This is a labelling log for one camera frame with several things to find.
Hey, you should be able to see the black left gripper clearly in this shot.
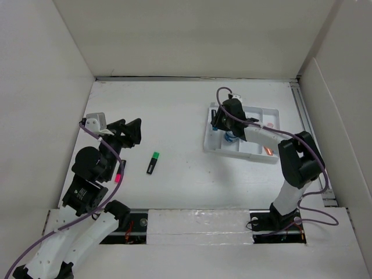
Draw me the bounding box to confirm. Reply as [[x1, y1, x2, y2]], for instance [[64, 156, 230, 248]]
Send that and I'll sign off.
[[101, 117, 141, 180]]

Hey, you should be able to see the black highlighter blue cap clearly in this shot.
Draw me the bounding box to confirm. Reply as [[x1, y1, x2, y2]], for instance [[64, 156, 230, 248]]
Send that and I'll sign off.
[[210, 109, 218, 131]]

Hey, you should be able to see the small blue cleaning gel jar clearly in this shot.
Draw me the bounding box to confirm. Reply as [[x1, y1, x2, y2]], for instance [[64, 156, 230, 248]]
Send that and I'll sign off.
[[224, 131, 238, 143]]

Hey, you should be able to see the black highlighter with barcode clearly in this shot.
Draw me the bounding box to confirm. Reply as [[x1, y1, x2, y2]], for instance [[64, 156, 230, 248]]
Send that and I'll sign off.
[[146, 152, 160, 175]]

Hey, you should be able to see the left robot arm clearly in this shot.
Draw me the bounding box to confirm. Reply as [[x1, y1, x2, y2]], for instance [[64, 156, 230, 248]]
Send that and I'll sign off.
[[5, 113, 142, 278]]

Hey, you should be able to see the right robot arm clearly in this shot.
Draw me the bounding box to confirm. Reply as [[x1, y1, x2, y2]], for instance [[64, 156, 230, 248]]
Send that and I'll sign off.
[[210, 98, 327, 232]]

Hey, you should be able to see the white plastic organizer tray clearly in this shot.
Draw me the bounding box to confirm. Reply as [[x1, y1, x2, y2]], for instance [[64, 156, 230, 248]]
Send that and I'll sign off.
[[203, 102, 280, 163]]

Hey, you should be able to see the black highlighter pink cap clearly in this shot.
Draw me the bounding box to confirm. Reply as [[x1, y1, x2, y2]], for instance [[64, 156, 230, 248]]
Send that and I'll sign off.
[[115, 159, 127, 184]]

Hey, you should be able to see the white foam block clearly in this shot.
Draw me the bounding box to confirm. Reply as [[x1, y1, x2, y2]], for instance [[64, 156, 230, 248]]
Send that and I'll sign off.
[[146, 209, 253, 246]]

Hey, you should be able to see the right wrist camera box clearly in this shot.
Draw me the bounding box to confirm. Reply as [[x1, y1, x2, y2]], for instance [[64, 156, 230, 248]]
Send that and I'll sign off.
[[228, 94, 242, 103]]

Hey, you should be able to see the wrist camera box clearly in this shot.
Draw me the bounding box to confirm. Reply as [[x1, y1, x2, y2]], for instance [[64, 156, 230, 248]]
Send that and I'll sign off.
[[84, 112, 107, 133], [228, 94, 242, 103]]

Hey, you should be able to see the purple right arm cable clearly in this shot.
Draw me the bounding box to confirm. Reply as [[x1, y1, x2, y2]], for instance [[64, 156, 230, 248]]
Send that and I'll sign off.
[[216, 87, 340, 236]]

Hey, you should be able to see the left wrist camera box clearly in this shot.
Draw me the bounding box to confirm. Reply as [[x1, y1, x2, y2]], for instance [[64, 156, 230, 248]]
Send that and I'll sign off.
[[84, 112, 107, 133]]

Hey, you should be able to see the aluminium rail at back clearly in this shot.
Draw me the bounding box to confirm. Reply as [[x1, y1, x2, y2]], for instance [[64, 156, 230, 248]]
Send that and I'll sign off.
[[95, 76, 298, 83]]

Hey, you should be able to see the aluminium rail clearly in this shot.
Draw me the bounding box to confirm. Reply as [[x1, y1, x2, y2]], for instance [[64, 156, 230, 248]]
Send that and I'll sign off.
[[290, 82, 338, 207], [95, 76, 298, 83]]

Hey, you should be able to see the aluminium rail right side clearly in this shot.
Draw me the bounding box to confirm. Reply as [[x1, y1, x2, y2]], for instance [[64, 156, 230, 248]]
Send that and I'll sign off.
[[290, 82, 338, 207]]

